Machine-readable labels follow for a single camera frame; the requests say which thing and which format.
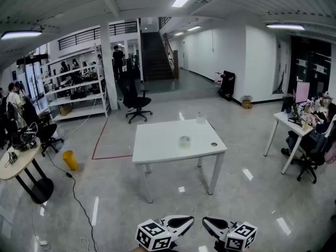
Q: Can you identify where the round wooden table black base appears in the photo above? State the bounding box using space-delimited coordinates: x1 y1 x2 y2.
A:
0 136 55 205

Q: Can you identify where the dark glass double door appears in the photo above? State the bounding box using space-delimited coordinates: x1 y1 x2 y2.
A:
289 35 332 97

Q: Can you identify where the yellow waste bin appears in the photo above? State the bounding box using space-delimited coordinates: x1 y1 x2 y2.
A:
61 150 79 171

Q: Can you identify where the tangle of electronics and cables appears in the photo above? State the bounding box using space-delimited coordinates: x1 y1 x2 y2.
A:
11 121 39 152

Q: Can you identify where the pink bag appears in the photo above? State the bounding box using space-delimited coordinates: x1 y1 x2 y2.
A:
323 140 336 165

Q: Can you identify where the white metal shelving rack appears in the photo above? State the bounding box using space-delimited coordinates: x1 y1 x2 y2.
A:
40 43 110 123

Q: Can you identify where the white rectangular table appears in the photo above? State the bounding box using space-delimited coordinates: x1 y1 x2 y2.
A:
132 119 228 204

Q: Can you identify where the black office chair with coat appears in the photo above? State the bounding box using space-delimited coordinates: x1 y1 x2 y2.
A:
22 102 65 158

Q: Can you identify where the cardboard box with white bag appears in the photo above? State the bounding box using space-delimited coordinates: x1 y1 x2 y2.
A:
241 95 254 110

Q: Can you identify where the black floor cable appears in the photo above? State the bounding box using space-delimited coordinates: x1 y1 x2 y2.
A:
44 151 98 252

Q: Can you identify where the clear roll of tape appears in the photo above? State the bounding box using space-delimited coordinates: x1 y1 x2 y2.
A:
177 135 192 150

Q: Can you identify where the white office desk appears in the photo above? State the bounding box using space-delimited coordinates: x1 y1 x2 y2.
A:
263 111 316 175

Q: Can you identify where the small white device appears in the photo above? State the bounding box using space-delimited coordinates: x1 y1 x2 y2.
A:
4 151 18 168

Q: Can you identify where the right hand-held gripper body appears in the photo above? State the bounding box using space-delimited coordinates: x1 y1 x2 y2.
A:
214 221 258 252

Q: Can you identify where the open cardboard box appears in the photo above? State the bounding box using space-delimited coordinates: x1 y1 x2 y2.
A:
58 104 74 116

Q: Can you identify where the black desk stand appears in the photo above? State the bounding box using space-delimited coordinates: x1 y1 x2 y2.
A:
287 104 303 127

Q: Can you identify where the black swivel office chair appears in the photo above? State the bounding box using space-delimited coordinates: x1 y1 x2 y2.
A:
122 78 154 125

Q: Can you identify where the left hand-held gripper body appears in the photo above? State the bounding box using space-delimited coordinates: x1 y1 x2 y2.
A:
135 218 182 252

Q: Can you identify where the black balcony railing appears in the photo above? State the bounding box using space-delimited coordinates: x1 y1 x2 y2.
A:
58 20 139 51

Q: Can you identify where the black wheeled cart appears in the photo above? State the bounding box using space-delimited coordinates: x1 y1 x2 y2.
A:
217 70 236 102

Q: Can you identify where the dark staircase with wooden rail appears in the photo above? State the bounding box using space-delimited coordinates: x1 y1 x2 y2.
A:
140 31 180 82

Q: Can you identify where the pink screen monitor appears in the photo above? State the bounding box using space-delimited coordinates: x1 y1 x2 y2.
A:
295 82 311 104

